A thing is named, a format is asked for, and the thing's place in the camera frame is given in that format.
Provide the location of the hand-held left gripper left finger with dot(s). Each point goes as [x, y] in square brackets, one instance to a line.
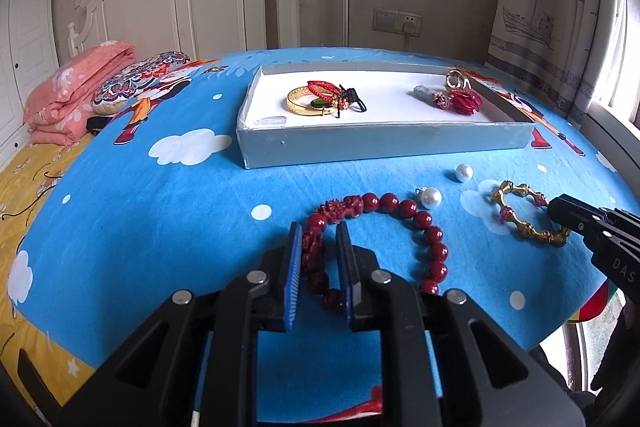
[292, 277]

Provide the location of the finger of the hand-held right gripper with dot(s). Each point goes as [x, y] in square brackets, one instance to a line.
[622, 217]
[575, 214]

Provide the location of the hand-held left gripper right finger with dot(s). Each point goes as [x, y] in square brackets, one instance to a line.
[345, 277]

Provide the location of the grey cardboard tray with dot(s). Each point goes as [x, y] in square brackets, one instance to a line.
[380, 142]

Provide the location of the red flower hair clip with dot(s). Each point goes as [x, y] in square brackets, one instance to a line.
[465, 102]

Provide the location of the gold bangle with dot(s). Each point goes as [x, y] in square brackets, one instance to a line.
[295, 107]

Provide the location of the jade pendant with pink tassel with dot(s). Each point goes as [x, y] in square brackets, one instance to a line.
[424, 93]

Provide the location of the multicoloured cloth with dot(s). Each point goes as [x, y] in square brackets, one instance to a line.
[590, 307]

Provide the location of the white pearl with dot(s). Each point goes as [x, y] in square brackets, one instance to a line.
[431, 197]
[463, 172]

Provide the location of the blue cartoon printed tablecloth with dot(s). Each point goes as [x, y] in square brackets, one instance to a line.
[175, 217]

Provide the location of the ship printed curtain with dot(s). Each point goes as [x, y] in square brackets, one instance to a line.
[540, 7]

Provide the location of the patterned pillow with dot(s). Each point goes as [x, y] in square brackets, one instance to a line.
[140, 82]

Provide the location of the yellow floral bedsheet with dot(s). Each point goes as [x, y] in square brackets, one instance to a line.
[25, 207]

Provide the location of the pink folded quilt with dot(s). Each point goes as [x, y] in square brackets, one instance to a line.
[75, 87]

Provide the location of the white wardrobe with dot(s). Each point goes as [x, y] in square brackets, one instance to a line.
[25, 32]

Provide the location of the wall socket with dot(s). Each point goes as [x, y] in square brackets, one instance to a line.
[411, 23]

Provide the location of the wall switch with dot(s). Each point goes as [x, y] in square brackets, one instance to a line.
[385, 19]

